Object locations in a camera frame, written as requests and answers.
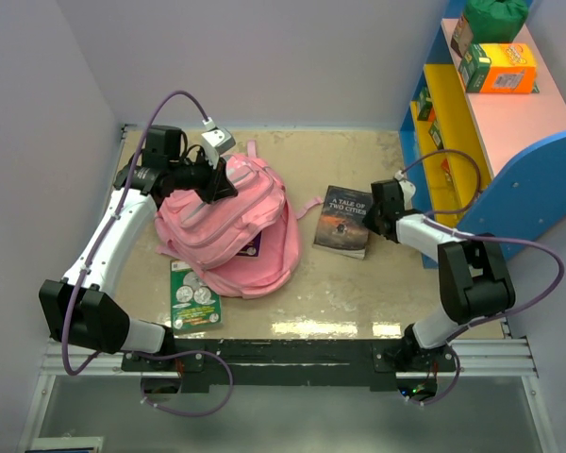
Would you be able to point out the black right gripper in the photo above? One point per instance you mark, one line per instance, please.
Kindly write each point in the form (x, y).
(368, 220)

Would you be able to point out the green cloth bag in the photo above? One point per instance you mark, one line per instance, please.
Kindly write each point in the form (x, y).
(493, 21)

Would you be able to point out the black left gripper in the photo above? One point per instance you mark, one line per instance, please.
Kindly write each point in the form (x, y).
(218, 184)

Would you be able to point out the small green box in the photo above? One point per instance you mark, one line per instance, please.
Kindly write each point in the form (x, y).
(424, 105)
(434, 133)

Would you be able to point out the dark novel book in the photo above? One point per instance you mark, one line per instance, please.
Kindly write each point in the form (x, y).
(340, 227)

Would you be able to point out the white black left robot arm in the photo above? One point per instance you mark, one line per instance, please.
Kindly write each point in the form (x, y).
(79, 308)

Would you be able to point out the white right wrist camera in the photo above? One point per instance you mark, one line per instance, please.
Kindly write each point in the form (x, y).
(408, 188)

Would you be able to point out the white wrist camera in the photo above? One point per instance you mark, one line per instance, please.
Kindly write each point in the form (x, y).
(408, 188)
(215, 141)

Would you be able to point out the green paperback book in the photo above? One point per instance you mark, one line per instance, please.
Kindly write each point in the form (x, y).
(194, 305)

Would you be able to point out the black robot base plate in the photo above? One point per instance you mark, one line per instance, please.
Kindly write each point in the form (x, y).
(379, 365)

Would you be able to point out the brown card box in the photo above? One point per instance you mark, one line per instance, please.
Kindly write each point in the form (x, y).
(462, 36)

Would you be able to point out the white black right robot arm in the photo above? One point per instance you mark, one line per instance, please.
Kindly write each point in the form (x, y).
(474, 281)

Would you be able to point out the orange packet on shelf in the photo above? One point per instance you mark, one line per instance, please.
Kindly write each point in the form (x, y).
(445, 167)

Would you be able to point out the purple paperback book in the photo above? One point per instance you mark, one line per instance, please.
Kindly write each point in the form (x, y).
(251, 249)

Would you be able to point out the blue yellow pink shelf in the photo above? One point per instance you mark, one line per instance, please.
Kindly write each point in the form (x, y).
(509, 159)

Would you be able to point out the small green box lower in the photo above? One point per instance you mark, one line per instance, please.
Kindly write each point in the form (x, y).
(434, 133)

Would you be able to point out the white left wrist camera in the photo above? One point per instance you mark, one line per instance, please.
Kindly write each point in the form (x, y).
(215, 141)

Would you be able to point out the pink student backpack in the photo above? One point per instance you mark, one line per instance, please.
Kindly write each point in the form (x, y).
(208, 236)

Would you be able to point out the orange green crayon box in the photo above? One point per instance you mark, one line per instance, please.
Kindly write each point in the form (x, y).
(500, 68)

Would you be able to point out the small green box upper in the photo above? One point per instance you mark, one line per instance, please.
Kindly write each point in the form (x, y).
(424, 105)

